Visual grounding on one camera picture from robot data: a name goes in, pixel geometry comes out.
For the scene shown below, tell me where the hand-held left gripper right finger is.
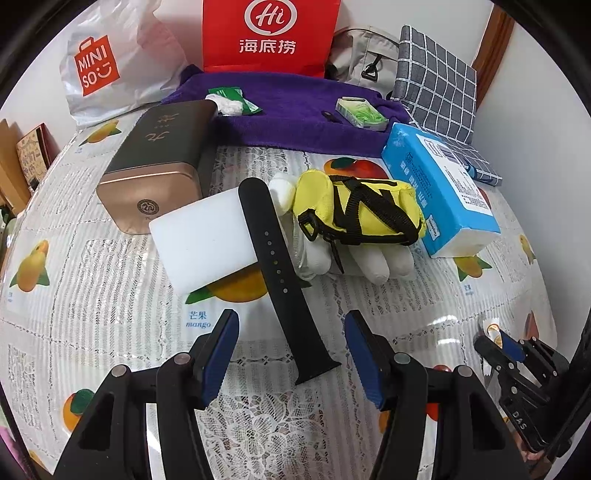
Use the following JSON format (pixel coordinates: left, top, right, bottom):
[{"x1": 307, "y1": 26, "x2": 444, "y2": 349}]
[{"x1": 344, "y1": 310, "x2": 527, "y2": 480}]

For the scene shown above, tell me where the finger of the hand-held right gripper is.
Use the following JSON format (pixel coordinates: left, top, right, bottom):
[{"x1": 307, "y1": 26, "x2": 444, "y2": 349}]
[
  {"x1": 475, "y1": 338, "x2": 546, "y2": 417},
  {"x1": 501, "y1": 333, "x2": 572, "y2": 394}
]

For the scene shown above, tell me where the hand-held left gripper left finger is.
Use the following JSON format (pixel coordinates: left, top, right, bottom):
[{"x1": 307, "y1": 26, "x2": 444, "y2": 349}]
[{"x1": 54, "y1": 309, "x2": 241, "y2": 480}]

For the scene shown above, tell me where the small fruit-print candy packet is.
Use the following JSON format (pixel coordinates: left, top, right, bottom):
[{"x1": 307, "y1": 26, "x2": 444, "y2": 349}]
[{"x1": 480, "y1": 318, "x2": 504, "y2": 347}]

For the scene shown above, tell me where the white glove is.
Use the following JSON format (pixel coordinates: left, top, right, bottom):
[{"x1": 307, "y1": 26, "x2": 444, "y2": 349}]
[{"x1": 268, "y1": 175, "x2": 416, "y2": 284}]

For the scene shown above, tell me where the black watch strap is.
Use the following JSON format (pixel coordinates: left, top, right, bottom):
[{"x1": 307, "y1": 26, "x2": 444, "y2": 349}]
[{"x1": 238, "y1": 178, "x2": 342, "y2": 386}]

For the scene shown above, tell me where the white sponge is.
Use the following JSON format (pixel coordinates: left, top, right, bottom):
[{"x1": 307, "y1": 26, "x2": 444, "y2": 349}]
[{"x1": 148, "y1": 187, "x2": 269, "y2": 296}]

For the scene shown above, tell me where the yellow pouch with black straps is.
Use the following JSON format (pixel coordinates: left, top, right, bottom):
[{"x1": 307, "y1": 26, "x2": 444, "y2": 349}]
[{"x1": 295, "y1": 170, "x2": 424, "y2": 246}]

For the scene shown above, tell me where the light green tissue pack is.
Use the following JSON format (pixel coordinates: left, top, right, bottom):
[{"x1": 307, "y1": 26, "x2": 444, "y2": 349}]
[{"x1": 335, "y1": 96, "x2": 387, "y2": 131}]

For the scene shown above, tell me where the dark green wipes packet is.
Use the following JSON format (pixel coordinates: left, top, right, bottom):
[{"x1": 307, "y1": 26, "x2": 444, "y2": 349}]
[{"x1": 205, "y1": 85, "x2": 263, "y2": 117}]

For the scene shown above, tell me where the blue tissue pack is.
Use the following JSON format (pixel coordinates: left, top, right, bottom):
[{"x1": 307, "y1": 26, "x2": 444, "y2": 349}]
[{"x1": 381, "y1": 122, "x2": 502, "y2": 258}]

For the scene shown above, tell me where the brown tin box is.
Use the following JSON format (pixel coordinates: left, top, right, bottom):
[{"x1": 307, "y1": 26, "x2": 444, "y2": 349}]
[{"x1": 96, "y1": 99, "x2": 219, "y2": 236}]

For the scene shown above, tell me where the purple towel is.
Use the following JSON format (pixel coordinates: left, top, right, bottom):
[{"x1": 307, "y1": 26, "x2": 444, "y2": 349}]
[{"x1": 161, "y1": 65, "x2": 407, "y2": 155}]

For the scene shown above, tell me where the grey checked cushion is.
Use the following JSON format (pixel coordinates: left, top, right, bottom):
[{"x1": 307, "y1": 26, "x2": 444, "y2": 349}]
[{"x1": 390, "y1": 25, "x2": 504, "y2": 188}]

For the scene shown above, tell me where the brown patterned book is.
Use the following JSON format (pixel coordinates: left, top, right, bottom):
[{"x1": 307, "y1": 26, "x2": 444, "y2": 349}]
[{"x1": 16, "y1": 122, "x2": 58, "y2": 192}]

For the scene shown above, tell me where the brown cardboard box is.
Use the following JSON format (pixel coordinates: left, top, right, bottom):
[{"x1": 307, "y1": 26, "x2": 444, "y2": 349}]
[{"x1": 0, "y1": 117, "x2": 28, "y2": 217}]

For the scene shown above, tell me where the beige backpack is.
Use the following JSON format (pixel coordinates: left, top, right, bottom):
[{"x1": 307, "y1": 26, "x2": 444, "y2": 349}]
[{"x1": 325, "y1": 28, "x2": 402, "y2": 100}]

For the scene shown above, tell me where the white plastic shopping bag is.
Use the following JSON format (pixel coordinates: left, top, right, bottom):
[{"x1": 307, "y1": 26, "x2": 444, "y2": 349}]
[{"x1": 59, "y1": 0, "x2": 195, "y2": 127}]

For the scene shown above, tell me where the red paper bag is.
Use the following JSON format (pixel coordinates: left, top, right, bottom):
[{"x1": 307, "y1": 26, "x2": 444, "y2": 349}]
[{"x1": 202, "y1": 0, "x2": 342, "y2": 80}]

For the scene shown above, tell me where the wooden door frame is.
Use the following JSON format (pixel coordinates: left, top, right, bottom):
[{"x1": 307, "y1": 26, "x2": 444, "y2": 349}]
[{"x1": 471, "y1": 18, "x2": 515, "y2": 100}]

